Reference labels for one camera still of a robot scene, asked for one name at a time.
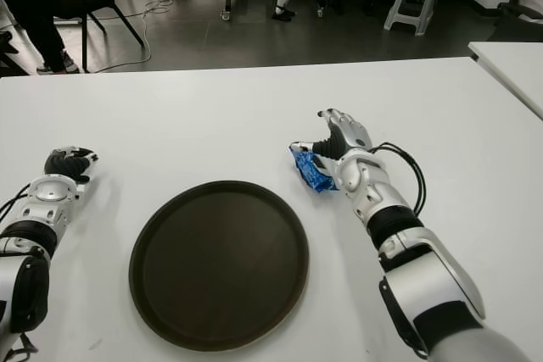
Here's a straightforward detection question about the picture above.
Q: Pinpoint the black office chair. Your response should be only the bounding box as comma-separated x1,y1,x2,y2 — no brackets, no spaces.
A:
487,1,543,43

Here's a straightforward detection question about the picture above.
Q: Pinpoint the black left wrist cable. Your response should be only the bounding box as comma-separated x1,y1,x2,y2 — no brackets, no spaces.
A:
0,186,33,221

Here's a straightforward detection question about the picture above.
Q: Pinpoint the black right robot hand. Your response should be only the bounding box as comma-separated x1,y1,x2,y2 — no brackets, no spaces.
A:
290,107,373,161

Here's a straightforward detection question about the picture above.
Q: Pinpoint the round dark brown tray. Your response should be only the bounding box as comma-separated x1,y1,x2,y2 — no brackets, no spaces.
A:
128,180,311,341

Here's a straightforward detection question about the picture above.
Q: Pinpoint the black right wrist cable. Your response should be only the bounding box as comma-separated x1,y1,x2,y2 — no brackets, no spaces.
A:
372,142,427,216

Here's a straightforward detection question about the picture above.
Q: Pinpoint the black left elbow cable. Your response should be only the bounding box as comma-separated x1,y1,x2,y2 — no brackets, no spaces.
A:
0,333,38,362

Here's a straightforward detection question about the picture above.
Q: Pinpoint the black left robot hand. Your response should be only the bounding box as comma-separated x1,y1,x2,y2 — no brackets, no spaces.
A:
44,147,101,185

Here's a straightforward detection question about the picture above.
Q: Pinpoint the white side table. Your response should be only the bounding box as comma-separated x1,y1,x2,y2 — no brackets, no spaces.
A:
467,41,543,121

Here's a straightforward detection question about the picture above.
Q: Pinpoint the white floor cable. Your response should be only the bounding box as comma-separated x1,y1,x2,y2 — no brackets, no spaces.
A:
91,0,218,74

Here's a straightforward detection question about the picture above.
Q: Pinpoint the standing person in black trousers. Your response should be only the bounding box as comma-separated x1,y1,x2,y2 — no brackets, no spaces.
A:
0,0,81,75

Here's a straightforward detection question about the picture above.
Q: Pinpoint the blue Oreo snack pack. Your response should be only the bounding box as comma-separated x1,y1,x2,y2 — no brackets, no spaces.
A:
288,144,340,193

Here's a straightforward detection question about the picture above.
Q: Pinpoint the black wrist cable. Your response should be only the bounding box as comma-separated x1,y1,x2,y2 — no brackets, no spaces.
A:
372,142,427,216
0,186,33,221

